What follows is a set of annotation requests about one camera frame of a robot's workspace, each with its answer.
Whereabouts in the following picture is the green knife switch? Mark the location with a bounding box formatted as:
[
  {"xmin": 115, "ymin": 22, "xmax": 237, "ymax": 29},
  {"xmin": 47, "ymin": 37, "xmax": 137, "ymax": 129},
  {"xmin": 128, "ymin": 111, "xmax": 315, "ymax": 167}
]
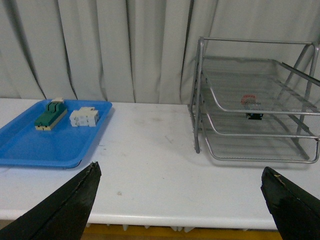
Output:
[{"xmin": 34, "ymin": 97, "xmax": 68, "ymax": 131}]

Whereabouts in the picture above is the blue plastic tray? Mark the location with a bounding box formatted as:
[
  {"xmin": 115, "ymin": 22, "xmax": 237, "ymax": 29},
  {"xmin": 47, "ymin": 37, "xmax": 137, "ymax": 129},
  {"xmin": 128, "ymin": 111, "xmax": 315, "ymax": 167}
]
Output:
[{"xmin": 0, "ymin": 100, "xmax": 112, "ymax": 168}]

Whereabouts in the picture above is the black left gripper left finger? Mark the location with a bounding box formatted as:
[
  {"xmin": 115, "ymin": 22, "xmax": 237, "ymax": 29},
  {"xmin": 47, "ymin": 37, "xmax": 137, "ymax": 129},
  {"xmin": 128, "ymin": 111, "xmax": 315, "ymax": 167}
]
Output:
[{"xmin": 0, "ymin": 162, "xmax": 102, "ymax": 240}]

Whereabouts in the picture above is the red emergency stop button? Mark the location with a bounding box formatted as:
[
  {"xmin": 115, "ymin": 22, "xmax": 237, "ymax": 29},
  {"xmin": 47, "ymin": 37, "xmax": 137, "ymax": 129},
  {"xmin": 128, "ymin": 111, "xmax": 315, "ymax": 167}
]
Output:
[{"xmin": 240, "ymin": 94, "xmax": 264, "ymax": 120}]

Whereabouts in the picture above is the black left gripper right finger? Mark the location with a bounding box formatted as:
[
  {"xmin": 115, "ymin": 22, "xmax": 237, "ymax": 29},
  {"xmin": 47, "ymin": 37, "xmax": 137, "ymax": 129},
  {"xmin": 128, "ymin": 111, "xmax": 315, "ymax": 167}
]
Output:
[{"xmin": 260, "ymin": 166, "xmax": 320, "ymax": 240}]

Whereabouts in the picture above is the white curtain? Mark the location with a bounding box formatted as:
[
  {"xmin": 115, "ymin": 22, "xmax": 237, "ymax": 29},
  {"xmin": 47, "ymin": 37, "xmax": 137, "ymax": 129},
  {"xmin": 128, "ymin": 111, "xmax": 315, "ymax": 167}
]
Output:
[{"xmin": 0, "ymin": 0, "xmax": 320, "ymax": 104}]

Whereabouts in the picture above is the white circuit breaker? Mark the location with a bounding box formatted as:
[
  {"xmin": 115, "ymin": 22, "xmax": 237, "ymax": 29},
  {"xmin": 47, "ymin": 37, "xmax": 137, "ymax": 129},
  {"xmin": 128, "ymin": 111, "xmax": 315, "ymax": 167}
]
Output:
[{"xmin": 69, "ymin": 107, "xmax": 99, "ymax": 127}]

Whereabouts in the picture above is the silver mesh tray rack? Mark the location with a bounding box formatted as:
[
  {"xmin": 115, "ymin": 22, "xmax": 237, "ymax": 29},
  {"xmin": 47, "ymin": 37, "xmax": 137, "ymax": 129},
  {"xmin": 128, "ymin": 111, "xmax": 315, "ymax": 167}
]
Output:
[{"xmin": 188, "ymin": 36, "xmax": 320, "ymax": 164}]

